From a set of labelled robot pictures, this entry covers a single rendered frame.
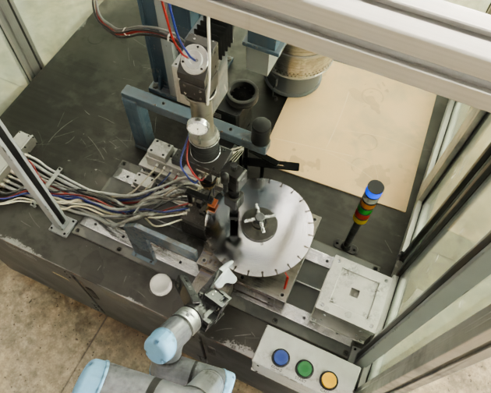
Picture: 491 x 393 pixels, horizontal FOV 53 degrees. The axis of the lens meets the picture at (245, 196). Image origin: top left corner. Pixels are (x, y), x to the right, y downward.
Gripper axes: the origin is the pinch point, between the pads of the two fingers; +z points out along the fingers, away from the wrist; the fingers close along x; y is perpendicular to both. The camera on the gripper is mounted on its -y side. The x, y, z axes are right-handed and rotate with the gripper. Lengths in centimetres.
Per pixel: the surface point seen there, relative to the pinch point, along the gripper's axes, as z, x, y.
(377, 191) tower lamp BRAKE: 16, 42, 25
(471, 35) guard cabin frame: -67, 94, 29
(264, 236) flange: 9.0, 14.3, 4.0
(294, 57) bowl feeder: 59, 51, -26
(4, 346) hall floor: -4, -108, -80
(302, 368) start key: -8.6, -2.6, 33.3
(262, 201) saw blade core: 17.9, 18.6, -3.6
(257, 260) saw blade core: 3.5, 9.7, 6.5
